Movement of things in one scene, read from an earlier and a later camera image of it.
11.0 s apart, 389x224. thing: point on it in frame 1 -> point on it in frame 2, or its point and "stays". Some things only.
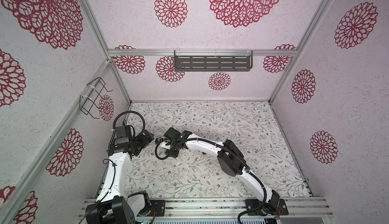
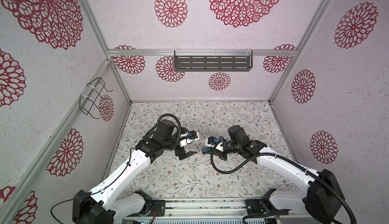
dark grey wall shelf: (213, 63) stays
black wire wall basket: (89, 103) stays
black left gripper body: (141, 142) -> (179, 152)
